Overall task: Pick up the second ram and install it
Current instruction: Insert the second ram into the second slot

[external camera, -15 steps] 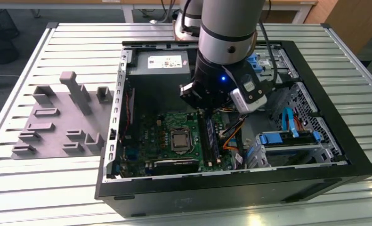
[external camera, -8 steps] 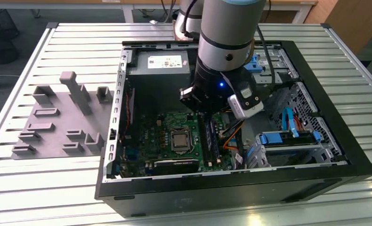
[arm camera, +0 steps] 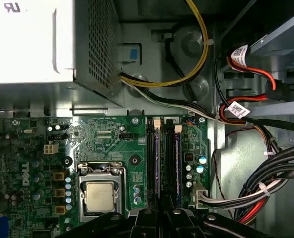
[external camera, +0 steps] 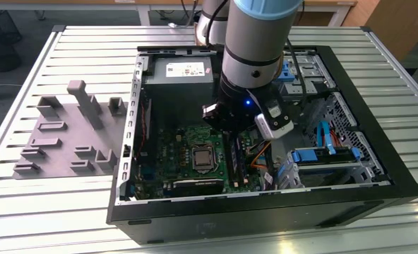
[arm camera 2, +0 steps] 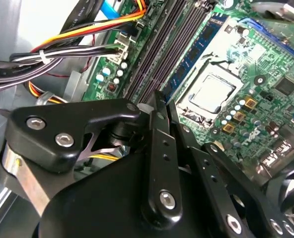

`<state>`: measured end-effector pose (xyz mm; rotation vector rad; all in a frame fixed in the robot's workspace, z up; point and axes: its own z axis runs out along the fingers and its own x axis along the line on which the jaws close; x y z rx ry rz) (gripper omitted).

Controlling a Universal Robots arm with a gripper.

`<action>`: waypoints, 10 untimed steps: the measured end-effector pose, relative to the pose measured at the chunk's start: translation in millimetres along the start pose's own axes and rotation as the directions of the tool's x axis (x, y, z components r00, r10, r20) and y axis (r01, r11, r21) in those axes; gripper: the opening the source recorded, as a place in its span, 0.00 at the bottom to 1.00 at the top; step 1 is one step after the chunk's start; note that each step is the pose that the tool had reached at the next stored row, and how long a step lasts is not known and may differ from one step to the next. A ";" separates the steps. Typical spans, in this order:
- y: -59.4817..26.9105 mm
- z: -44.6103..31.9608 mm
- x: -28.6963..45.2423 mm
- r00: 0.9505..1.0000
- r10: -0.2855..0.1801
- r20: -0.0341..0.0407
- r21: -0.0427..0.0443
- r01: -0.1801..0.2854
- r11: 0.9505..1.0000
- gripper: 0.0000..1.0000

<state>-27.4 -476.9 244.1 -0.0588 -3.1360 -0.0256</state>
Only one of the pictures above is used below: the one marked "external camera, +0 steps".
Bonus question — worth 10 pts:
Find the silver CPU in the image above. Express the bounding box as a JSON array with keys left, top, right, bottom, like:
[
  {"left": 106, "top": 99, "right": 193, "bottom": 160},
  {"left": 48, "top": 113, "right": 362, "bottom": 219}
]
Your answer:
[{"left": 194, "top": 147, "right": 214, "bottom": 165}]

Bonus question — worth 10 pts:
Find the black PC case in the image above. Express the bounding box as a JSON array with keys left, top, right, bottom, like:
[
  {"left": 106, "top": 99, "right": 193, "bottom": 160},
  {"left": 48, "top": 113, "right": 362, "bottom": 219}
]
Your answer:
[{"left": 106, "top": 44, "right": 418, "bottom": 244}]

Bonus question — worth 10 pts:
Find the grey power supply unit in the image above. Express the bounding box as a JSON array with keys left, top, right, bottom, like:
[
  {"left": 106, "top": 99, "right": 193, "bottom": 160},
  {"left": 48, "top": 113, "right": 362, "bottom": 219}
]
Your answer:
[{"left": 142, "top": 57, "right": 225, "bottom": 128}]

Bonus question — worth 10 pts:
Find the wooden cabinet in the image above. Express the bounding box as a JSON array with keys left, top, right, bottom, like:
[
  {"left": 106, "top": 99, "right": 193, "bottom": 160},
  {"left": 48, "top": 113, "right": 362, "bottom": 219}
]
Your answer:
[{"left": 341, "top": 0, "right": 418, "bottom": 63}]

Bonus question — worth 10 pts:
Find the red flat cable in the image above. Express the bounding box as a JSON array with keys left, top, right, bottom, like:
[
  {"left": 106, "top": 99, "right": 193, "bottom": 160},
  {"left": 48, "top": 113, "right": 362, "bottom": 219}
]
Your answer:
[{"left": 329, "top": 131, "right": 342, "bottom": 149}]

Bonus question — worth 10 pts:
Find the green motherboard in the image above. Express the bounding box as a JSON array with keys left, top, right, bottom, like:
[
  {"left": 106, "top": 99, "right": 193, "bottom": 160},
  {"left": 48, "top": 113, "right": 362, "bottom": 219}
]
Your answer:
[{"left": 132, "top": 124, "right": 266, "bottom": 199}]

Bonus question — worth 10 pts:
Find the grey parts rack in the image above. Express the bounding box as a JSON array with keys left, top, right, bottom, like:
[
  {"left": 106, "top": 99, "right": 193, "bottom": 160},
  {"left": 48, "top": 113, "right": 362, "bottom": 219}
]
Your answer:
[{"left": 14, "top": 79, "right": 130, "bottom": 180}]

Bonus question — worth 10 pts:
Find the metal drive cage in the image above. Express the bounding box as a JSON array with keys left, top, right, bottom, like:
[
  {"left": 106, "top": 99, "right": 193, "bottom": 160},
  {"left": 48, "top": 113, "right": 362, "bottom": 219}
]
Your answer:
[
  {"left": 275, "top": 148, "right": 390, "bottom": 190},
  {"left": 275, "top": 54, "right": 337, "bottom": 112}
]

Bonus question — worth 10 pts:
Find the blue drive bay latch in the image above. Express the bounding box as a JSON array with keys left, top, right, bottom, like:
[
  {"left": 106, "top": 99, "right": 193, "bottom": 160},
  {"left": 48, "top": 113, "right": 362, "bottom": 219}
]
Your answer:
[{"left": 275, "top": 62, "right": 298, "bottom": 81}]

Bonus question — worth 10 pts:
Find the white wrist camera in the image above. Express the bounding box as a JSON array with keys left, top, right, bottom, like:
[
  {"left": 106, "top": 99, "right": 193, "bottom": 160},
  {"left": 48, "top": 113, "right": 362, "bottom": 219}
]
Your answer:
[{"left": 254, "top": 97, "right": 295, "bottom": 140}]

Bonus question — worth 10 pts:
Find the orange wire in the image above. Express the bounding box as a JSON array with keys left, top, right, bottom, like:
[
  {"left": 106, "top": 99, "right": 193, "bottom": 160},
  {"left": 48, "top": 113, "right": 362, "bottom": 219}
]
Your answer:
[{"left": 250, "top": 142, "right": 274, "bottom": 170}]

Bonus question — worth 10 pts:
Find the grey wrist camera block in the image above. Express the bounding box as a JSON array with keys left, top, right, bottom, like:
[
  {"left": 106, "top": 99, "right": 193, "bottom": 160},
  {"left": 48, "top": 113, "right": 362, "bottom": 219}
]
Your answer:
[{"left": 201, "top": 103, "right": 225, "bottom": 128}]

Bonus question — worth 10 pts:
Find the CPU socket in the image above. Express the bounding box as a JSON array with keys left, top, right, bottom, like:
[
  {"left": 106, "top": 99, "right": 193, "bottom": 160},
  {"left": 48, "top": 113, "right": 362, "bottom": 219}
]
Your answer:
[{"left": 190, "top": 142, "right": 218, "bottom": 174}]

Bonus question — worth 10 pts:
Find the hard disk in blue carrier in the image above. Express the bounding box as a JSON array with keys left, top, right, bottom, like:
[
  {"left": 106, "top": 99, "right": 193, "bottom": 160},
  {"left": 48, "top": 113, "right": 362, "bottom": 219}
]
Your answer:
[{"left": 290, "top": 147, "right": 362, "bottom": 166}]

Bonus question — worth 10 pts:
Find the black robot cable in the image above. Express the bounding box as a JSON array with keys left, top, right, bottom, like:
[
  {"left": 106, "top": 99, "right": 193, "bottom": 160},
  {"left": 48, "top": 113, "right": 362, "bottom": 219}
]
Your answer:
[{"left": 285, "top": 38, "right": 311, "bottom": 106}]

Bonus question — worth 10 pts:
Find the blue flat cable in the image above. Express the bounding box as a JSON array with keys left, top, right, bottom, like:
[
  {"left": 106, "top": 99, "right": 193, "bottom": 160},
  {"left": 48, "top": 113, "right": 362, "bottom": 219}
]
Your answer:
[{"left": 317, "top": 120, "right": 337, "bottom": 156}]

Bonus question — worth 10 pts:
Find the black graphics card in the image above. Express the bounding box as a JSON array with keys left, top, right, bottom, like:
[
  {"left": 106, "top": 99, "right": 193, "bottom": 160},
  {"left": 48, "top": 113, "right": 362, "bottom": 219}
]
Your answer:
[{"left": 162, "top": 177, "right": 226, "bottom": 197}]

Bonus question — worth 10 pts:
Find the black wire mesh bin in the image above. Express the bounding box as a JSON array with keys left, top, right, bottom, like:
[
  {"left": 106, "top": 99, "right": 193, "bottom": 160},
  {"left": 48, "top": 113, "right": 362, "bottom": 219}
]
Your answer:
[{"left": 0, "top": 10, "right": 23, "bottom": 72}]

